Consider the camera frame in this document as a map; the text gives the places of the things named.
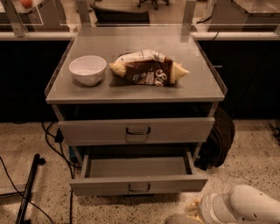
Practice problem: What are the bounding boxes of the grey drawer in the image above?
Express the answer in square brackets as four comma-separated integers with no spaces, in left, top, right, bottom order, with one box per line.
[70,153,207,196]
[59,117,214,146]

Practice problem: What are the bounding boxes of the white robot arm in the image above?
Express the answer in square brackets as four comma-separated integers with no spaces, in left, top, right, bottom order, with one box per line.
[164,185,280,224]

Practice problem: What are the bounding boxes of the grey top drawer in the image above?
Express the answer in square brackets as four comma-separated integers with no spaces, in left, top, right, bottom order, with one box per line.
[59,117,214,146]

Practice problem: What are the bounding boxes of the grey metal drawer cabinet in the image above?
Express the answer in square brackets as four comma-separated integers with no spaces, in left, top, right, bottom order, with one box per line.
[44,25,228,165]

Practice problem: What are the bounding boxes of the black backpack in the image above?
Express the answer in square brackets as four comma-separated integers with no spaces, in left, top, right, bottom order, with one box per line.
[194,107,235,171]

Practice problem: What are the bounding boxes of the brown and white snack bag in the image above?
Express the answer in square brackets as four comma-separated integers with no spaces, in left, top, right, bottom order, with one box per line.
[109,49,189,87]

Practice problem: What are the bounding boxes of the white ceramic bowl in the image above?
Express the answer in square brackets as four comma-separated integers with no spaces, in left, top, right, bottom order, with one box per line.
[69,55,107,86]

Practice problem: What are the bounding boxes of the black office chair base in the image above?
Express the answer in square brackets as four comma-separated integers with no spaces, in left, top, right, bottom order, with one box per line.
[137,0,170,11]

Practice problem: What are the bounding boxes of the orange ball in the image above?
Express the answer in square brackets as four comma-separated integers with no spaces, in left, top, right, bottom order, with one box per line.
[19,0,32,9]

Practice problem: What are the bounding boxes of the black floor cable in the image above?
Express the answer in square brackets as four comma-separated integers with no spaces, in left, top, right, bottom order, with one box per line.
[40,121,81,224]

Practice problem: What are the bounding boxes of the thin black cable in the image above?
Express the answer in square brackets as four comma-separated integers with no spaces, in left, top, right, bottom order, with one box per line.
[0,157,55,224]

